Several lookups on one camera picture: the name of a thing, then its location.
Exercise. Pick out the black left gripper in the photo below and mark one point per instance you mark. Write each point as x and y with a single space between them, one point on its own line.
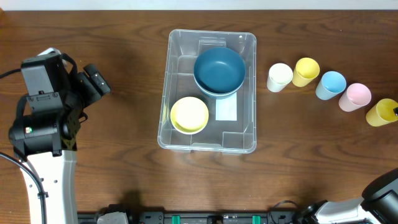
87 88

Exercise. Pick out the clear plastic storage bin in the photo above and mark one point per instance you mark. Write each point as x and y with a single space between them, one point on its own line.
228 137

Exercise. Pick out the yellow bowl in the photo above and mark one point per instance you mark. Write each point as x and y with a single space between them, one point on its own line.
189 115

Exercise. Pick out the cream cup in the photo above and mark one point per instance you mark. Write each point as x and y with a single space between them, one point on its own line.
279 76

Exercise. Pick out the yellow cup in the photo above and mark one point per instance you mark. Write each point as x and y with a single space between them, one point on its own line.
382 113
305 71

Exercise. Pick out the light blue cup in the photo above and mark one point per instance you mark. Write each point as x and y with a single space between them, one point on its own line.
331 84

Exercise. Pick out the pink cup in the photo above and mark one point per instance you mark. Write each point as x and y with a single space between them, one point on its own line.
356 96

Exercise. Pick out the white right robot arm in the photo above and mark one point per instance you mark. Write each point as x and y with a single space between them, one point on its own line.
378 204

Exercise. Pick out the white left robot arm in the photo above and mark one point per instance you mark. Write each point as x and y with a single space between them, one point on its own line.
43 134

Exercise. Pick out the white label in bin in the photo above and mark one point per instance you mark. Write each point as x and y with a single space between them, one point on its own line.
226 108

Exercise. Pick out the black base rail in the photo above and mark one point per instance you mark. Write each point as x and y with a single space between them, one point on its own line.
278 217

